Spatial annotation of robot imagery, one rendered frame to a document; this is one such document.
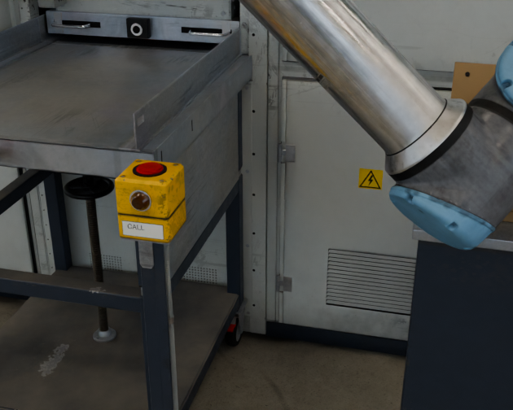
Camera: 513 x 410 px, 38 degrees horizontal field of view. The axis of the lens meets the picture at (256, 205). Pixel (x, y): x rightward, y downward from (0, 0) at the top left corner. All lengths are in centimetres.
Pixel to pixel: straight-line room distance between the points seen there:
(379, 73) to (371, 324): 124
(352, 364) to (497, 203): 118
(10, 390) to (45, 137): 71
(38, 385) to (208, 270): 61
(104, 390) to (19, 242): 74
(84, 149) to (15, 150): 14
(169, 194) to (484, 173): 44
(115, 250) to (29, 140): 93
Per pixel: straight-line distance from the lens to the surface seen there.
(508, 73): 112
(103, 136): 141
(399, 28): 184
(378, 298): 214
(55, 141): 140
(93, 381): 188
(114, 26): 208
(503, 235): 130
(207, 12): 199
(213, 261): 220
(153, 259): 116
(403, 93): 105
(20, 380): 193
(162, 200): 108
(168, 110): 146
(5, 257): 248
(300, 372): 215
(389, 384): 214
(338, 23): 103
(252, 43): 193
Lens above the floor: 133
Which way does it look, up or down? 26 degrees down
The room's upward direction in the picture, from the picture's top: straight up
